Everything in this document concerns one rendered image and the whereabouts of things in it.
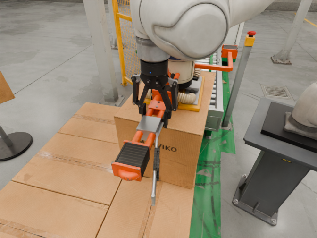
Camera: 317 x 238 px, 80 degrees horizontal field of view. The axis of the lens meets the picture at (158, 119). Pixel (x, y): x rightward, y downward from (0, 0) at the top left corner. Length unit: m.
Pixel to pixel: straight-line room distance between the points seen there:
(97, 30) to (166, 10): 2.04
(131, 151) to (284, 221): 1.52
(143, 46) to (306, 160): 0.94
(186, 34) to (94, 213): 0.94
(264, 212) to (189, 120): 1.11
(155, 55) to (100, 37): 1.86
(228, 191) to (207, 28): 1.61
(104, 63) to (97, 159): 1.43
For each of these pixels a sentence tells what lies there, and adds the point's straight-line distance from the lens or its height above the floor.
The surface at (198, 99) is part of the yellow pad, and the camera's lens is 0.94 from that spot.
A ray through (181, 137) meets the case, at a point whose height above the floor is 0.91.
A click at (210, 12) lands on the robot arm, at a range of 0.28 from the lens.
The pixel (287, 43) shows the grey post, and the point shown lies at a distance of 4.45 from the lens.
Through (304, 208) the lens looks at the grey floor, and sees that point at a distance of 1.99.
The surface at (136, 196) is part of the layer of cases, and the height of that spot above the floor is 0.54.
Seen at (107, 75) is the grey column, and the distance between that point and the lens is 2.48.
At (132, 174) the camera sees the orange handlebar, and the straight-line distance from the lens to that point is 0.47.
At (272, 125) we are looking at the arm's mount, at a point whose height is 0.78.
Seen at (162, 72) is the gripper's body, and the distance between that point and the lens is 0.52.
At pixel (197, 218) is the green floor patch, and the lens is 1.63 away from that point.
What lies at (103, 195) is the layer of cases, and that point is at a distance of 1.10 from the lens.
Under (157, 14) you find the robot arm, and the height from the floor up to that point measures 1.41.
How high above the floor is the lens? 1.47
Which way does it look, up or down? 39 degrees down
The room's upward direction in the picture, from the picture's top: straight up
